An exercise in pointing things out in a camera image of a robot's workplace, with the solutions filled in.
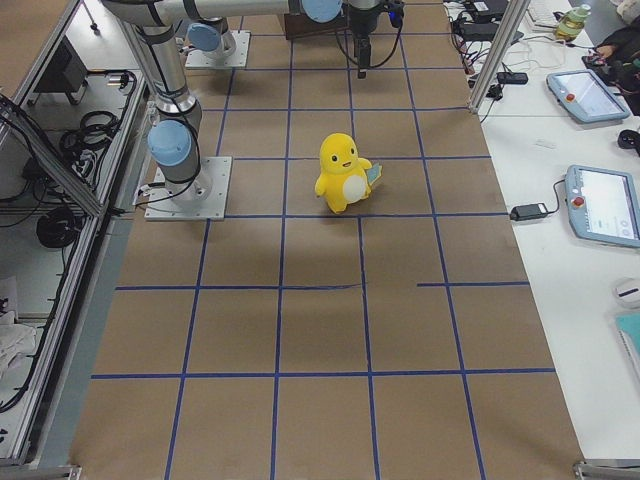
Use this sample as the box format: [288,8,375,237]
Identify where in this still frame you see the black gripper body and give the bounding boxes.
[347,0,383,38]

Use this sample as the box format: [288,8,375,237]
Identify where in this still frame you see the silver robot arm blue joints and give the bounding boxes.
[102,0,351,197]

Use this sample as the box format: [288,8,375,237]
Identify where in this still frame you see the yellow plush penguin toy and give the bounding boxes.
[314,133,382,214]

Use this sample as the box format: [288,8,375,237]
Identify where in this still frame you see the green drink bottle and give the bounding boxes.
[554,4,591,42]

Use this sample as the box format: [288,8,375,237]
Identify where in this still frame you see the far blue teach pendant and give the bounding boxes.
[546,70,631,123]

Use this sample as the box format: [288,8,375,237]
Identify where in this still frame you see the blue teach pendant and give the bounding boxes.
[564,165,639,248]
[546,70,631,123]

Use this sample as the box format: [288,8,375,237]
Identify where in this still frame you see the black power adapter brick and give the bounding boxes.
[509,203,550,222]

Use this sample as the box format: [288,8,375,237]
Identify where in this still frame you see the near blue teach pendant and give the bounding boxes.
[564,165,639,248]

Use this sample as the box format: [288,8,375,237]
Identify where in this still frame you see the white crumpled cloth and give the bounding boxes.
[0,277,37,384]

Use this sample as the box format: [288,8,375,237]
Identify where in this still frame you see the aluminium frame post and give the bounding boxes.
[468,0,530,114]

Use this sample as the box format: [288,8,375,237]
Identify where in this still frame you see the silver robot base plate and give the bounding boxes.
[144,156,232,221]

